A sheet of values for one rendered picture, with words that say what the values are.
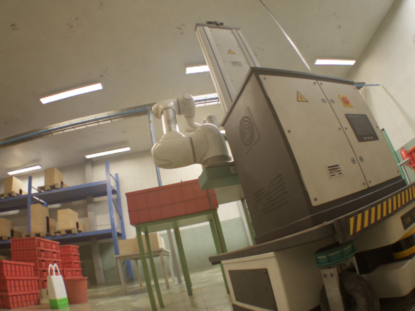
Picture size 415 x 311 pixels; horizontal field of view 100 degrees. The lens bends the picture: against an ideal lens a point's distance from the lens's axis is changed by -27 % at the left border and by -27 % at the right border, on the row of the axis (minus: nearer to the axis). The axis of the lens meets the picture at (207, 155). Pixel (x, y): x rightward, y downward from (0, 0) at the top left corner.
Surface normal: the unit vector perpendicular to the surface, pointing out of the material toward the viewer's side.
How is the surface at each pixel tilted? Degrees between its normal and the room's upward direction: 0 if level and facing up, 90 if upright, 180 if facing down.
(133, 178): 90
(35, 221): 90
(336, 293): 90
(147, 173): 90
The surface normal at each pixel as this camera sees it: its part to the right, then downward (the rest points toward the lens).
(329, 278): -0.94, 0.10
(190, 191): 0.04, -0.42
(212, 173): 0.25, -0.45
